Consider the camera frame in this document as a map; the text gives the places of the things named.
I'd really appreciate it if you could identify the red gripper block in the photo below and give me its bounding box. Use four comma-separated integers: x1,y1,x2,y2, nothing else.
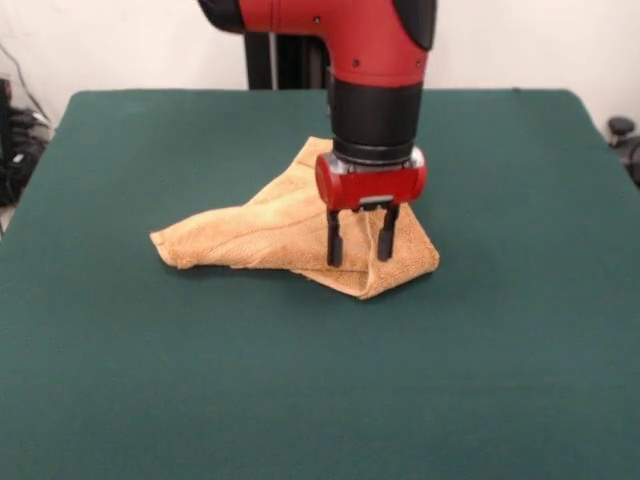
314,148,429,266

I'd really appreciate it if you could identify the tan terry towel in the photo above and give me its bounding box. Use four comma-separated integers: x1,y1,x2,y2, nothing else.
148,135,441,301

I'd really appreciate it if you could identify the dark green table cloth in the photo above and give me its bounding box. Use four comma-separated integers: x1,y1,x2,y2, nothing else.
0,88,640,480

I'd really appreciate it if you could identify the dark wheeled stand base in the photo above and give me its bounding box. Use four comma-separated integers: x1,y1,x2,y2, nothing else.
5,107,54,206
607,115,640,189

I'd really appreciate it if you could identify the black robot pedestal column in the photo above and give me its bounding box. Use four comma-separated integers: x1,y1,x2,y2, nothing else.
244,28,335,91

